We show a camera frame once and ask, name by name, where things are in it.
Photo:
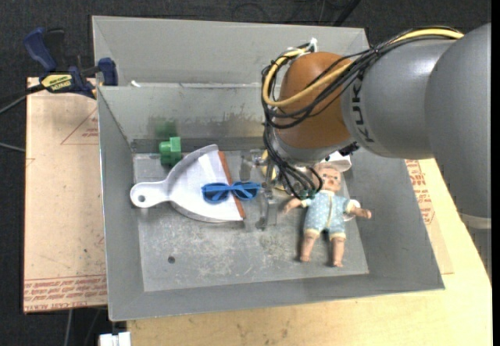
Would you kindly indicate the grey metal bin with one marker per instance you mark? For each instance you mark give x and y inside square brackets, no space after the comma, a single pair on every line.
[218,254]

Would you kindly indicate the green toy brick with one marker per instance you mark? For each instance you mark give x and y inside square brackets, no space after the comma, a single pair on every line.
[170,150]

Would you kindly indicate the baby doll in blue romper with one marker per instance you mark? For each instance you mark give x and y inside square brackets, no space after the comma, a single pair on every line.
[324,211]

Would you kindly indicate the blue sunglasses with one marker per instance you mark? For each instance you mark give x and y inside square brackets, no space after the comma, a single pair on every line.
[218,192]

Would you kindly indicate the yellow round thing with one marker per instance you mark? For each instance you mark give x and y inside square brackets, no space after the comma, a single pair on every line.
[270,172]

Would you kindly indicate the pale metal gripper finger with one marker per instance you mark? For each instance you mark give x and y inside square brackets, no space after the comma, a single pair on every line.
[267,189]
[268,215]

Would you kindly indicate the white dustpan with orange edge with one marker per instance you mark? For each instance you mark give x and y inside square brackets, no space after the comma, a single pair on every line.
[187,180]

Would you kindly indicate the brown cardboard board, red print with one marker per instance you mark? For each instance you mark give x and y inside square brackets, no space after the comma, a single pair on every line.
[58,188]

